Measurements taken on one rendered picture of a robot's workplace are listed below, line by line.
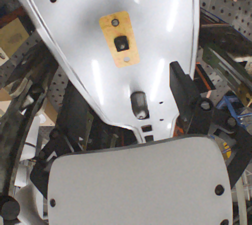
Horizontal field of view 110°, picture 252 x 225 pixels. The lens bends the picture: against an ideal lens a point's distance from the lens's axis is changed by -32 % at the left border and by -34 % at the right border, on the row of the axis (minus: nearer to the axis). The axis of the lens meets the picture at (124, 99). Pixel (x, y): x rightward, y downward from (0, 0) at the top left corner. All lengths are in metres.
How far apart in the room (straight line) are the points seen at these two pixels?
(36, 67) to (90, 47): 0.09
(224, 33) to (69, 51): 0.28
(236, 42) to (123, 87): 0.23
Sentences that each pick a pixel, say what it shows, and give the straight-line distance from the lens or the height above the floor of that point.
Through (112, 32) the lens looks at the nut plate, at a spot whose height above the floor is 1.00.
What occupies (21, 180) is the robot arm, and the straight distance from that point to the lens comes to 0.74.
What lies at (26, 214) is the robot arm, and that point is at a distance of 0.58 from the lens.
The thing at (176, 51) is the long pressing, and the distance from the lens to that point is 0.21.
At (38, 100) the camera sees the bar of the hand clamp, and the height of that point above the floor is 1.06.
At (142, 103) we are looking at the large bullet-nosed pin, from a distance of 0.24.
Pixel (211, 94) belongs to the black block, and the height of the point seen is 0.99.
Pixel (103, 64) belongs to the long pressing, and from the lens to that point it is 0.21.
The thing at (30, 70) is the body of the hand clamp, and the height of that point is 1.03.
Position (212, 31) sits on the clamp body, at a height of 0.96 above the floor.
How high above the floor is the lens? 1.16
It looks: 38 degrees down
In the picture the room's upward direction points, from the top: 175 degrees clockwise
